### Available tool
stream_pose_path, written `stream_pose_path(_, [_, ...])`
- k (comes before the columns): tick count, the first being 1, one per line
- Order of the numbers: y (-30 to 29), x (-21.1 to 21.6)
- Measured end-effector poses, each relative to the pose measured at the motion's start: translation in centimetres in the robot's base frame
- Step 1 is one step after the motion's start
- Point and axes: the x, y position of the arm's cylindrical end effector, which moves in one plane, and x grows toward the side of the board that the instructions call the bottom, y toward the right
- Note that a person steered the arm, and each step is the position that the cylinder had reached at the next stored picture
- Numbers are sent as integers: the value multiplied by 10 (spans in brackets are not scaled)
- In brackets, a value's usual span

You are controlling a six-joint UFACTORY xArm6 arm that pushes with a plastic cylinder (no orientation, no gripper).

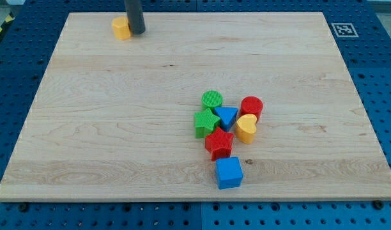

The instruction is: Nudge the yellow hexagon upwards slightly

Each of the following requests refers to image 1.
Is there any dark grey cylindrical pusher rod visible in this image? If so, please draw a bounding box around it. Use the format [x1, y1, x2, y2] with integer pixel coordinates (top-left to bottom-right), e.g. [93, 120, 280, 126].
[124, 0, 146, 35]

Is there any yellow hexagon block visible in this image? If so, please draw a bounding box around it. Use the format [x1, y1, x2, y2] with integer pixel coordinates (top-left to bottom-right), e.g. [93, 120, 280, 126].
[112, 16, 132, 40]

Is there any light wooden board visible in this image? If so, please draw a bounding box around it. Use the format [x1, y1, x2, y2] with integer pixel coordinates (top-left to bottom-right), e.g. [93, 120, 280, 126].
[0, 12, 391, 203]

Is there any green cylinder block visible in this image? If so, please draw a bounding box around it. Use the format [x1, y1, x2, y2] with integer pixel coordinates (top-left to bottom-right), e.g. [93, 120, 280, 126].
[201, 90, 223, 110]

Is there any green star block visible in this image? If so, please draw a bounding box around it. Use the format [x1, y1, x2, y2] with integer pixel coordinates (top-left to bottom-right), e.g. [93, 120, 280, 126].
[194, 108, 220, 139]

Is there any blue triangle block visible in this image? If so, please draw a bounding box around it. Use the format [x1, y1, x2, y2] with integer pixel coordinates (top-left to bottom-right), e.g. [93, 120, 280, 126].
[215, 107, 238, 132]

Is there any red cylinder block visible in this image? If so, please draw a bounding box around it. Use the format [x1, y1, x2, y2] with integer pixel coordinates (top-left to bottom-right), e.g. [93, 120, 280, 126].
[240, 96, 264, 121]

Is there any red star block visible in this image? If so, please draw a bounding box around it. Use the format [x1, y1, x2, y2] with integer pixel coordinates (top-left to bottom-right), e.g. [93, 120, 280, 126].
[204, 127, 234, 161]

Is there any yellow heart block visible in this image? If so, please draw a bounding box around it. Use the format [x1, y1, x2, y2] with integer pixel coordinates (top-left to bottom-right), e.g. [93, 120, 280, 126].
[234, 114, 257, 144]

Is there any blue cube block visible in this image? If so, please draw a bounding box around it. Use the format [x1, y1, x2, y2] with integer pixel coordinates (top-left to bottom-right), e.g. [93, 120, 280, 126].
[215, 157, 243, 190]

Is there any white fiducial marker tag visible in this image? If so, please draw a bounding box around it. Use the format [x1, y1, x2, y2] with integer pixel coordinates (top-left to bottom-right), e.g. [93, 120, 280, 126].
[332, 22, 358, 38]

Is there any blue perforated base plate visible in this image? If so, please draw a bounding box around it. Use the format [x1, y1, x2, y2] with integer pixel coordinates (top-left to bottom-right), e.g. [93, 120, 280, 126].
[0, 1, 391, 229]

